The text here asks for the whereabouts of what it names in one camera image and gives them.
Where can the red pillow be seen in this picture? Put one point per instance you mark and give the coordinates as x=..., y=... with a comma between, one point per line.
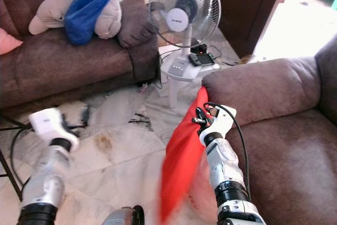
x=181, y=156

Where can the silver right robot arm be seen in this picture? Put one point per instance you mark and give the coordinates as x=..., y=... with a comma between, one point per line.
x=222, y=164

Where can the brown fabric sofa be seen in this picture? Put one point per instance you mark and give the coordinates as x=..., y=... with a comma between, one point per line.
x=295, y=167
x=73, y=61

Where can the pink pillow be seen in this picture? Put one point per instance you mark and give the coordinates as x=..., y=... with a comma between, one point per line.
x=8, y=41

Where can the black handheld device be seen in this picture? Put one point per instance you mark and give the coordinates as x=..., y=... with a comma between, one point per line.
x=201, y=59

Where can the black charger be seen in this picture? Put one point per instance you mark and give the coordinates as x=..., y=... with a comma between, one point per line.
x=199, y=47

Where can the black folding stand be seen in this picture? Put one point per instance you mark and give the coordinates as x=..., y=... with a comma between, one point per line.
x=6, y=169

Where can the white electric fan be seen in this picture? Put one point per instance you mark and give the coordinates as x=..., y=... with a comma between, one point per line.
x=180, y=22

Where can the blue bag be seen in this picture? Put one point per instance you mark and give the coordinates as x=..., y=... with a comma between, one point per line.
x=84, y=14

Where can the grey cushion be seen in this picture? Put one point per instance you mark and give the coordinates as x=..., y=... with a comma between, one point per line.
x=50, y=14

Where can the grey robot leg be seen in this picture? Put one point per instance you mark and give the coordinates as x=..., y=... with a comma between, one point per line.
x=122, y=216

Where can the dark brown wooden door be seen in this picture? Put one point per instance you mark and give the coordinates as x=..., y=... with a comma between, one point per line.
x=247, y=9

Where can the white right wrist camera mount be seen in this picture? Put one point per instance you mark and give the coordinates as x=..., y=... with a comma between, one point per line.
x=221, y=122

